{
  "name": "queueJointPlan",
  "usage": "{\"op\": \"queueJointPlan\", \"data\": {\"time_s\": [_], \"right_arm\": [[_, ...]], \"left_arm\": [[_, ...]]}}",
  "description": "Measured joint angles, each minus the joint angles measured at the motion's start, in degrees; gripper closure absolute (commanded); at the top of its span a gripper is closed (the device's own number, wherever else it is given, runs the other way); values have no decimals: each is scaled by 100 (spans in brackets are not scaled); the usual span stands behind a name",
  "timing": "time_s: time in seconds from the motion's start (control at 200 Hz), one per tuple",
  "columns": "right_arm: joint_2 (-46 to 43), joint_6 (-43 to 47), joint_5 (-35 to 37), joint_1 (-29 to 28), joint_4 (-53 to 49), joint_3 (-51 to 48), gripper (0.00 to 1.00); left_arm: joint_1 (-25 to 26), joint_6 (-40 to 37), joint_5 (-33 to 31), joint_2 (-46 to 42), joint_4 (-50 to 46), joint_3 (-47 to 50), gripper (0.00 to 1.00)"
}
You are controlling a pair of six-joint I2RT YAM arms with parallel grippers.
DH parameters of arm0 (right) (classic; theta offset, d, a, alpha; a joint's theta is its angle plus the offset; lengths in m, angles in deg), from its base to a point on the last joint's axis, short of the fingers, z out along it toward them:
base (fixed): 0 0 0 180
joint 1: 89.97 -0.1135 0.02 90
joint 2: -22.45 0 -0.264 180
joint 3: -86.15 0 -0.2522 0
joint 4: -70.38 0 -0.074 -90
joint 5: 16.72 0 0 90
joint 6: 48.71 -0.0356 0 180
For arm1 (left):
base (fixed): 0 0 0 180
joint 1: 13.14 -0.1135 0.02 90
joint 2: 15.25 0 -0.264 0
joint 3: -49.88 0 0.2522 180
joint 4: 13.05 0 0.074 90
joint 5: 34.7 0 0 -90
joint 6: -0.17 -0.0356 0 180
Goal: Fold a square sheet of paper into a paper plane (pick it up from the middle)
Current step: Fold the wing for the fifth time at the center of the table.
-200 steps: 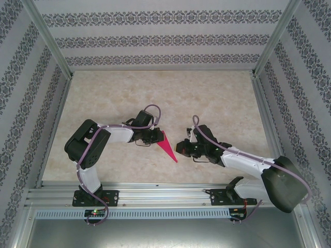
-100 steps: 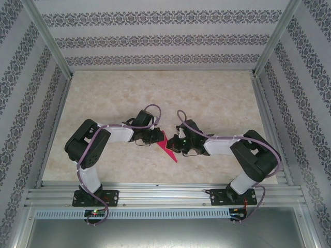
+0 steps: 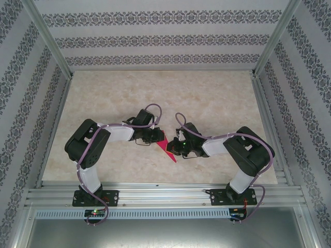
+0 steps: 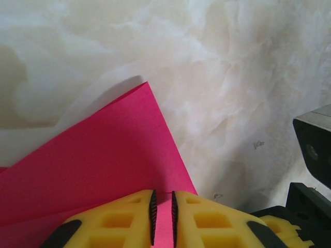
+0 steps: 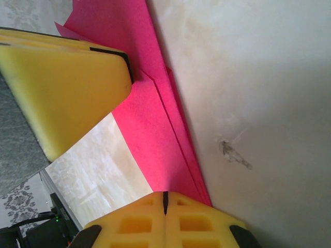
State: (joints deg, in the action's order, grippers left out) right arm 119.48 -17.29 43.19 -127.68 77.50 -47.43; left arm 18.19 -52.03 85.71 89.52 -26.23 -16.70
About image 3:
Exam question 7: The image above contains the pink paper sheet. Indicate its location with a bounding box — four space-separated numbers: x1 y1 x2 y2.
155 130 178 164

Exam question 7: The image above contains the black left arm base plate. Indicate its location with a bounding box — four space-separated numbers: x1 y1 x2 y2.
72 189 121 208

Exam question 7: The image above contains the aluminium mounting rail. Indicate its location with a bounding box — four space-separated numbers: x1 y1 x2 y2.
24 181 307 209

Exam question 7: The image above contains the slotted grey cable duct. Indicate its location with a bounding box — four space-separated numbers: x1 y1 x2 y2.
35 208 231 219

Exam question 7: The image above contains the grey metal sheet panel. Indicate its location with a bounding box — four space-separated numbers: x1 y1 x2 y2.
24 218 319 248

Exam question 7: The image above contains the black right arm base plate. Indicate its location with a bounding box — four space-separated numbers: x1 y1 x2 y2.
209 188 258 207

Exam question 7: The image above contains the aluminium side rail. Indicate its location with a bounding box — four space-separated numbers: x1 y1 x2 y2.
251 74 295 185
35 74 74 189

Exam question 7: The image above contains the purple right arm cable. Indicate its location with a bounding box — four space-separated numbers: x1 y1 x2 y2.
175 112 275 226

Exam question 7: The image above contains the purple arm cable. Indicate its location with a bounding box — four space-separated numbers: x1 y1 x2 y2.
77 103 163 227
175 112 275 226

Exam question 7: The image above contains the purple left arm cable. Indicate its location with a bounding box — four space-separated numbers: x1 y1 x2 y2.
77 103 163 227

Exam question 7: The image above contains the aluminium frame post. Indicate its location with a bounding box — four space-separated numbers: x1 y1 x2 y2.
22 0 73 78
251 0 304 78

